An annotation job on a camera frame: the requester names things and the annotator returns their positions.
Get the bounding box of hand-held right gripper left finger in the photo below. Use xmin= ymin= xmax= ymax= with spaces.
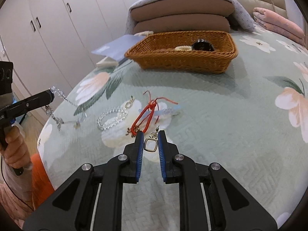
xmin=23 ymin=130 xmax=145 ymax=231

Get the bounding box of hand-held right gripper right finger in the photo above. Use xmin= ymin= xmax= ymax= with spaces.
xmin=157 ymin=130 xmax=278 ymax=231

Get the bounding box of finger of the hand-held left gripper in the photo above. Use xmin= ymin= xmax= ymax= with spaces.
xmin=0 ymin=89 xmax=55 ymax=126

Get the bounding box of silver square earring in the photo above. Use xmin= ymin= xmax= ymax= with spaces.
xmin=144 ymin=125 xmax=161 ymax=152

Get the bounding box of silver crystal necklace jewellery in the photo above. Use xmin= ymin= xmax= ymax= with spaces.
xmin=46 ymin=87 xmax=87 ymax=131

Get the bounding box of brown wicker basket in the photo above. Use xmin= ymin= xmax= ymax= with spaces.
xmin=124 ymin=30 xmax=238 ymax=74

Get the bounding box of black wrist watch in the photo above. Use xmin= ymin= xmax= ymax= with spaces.
xmin=192 ymin=39 xmax=215 ymax=52

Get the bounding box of person's left forearm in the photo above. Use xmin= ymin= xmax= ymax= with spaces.
xmin=0 ymin=149 xmax=36 ymax=224

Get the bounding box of person's left hand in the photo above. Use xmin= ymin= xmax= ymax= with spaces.
xmin=3 ymin=125 xmax=30 ymax=170

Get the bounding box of pale blue translucent ornament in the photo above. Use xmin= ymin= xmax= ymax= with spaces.
xmin=154 ymin=105 xmax=181 ymax=116

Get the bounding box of floral green bedspread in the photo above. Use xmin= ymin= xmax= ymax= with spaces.
xmin=37 ymin=26 xmax=308 ymax=231

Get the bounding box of white wardrobe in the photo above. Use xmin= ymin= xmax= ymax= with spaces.
xmin=0 ymin=0 xmax=164 ymax=126

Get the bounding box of blue book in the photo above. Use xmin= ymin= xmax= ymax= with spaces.
xmin=91 ymin=34 xmax=147 ymax=62

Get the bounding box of brown pillow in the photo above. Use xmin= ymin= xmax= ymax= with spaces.
xmin=133 ymin=14 xmax=231 ymax=33
xmin=131 ymin=2 xmax=235 ymax=21

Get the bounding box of folded pink blanket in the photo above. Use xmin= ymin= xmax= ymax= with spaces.
xmin=253 ymin=7 xmax=306 ymax=46

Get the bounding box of red cord bracelet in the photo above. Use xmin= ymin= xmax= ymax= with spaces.
xmin=126 ymin=90 xmax=180 ymax=137

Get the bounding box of clear crystal bead bracelet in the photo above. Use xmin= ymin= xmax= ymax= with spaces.
xmin=97 ymin=96 xmax=135 ymax=131

